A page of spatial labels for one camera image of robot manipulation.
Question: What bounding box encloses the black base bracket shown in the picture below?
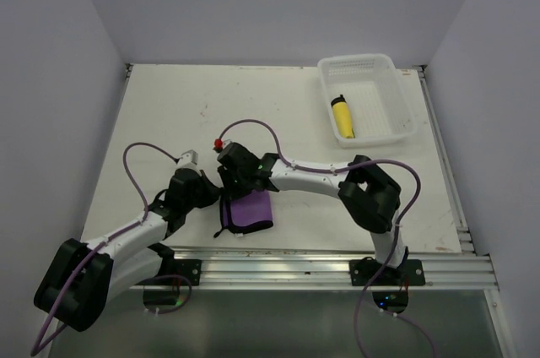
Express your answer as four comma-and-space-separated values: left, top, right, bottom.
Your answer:
157, 258, 202, 286
348, 256, 424, 288

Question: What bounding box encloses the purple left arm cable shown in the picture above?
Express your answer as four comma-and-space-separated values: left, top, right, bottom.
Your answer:
30, 142, 181, 357

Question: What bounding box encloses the aluminium mounting rail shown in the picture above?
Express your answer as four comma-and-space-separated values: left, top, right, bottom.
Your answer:
54, 247, 499, 291

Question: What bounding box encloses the purple grey towel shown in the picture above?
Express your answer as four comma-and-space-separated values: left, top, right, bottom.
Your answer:
213, 191, 274, 238

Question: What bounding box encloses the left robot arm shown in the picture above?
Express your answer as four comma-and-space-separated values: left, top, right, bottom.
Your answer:
34, 168, 220, 332

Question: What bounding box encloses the right black base bracket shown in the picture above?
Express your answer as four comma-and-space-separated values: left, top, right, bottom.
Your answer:
348, 256, 424, 288

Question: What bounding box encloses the left black base bracket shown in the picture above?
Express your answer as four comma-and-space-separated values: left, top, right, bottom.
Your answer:
157, 258, 202, 286

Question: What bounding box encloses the white plastic basket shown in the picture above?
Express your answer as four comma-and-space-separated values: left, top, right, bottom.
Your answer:
317, 53, 418, 149

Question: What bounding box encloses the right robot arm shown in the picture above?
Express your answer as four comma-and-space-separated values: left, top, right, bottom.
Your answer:
217, 142, 408, 285

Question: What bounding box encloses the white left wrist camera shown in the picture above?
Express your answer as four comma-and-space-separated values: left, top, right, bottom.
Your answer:
175, 149, 198, 171

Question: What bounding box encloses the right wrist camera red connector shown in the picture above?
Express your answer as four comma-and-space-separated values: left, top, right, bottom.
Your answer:
213, 138, 231, 154

